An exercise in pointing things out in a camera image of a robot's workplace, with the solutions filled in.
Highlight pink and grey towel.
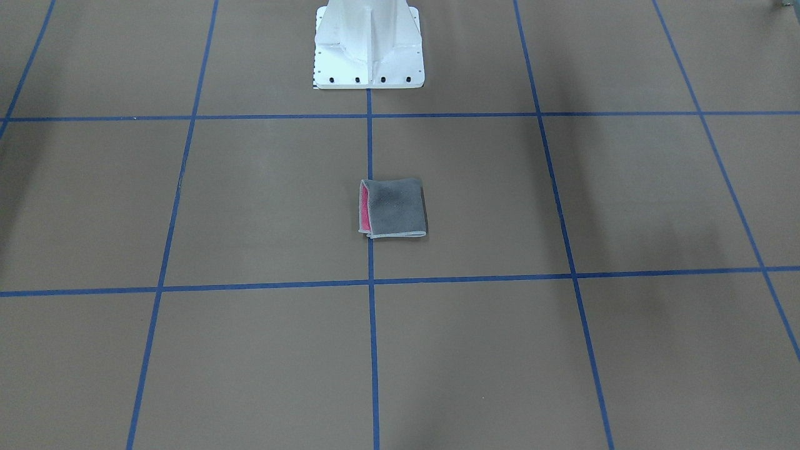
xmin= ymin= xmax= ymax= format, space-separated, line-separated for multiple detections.
xmin=358 ymin=177 xmax=428 ymax=239

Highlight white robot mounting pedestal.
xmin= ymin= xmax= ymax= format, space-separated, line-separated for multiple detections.
xmin=312 ymin=1 xmax=426 ymax=89

